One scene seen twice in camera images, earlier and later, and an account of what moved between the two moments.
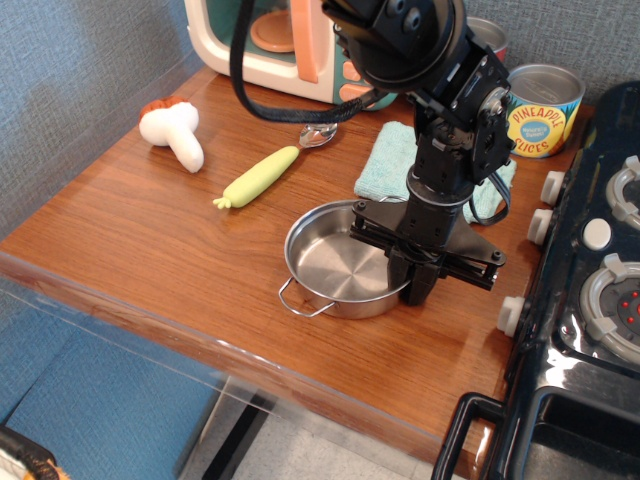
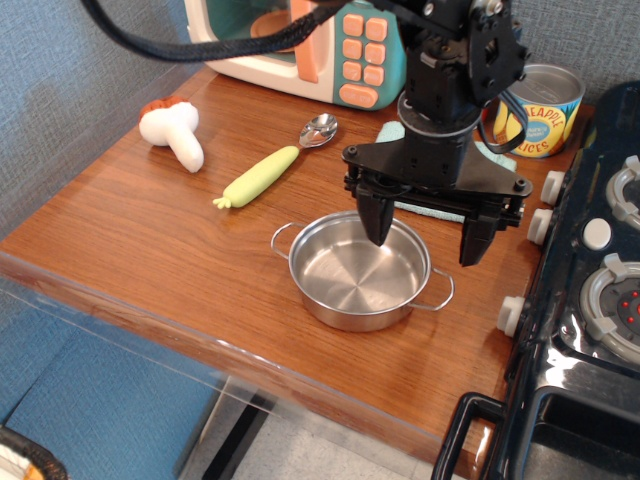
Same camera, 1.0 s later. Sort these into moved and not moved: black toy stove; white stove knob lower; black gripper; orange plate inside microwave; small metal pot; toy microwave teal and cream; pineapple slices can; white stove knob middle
Moved: black gripper; small metal pot
Not moved: white stove knob middle; black toy stove; toy microwave teal and cream; orange plate inside microwave; white stove knob lower; pineapple slices can
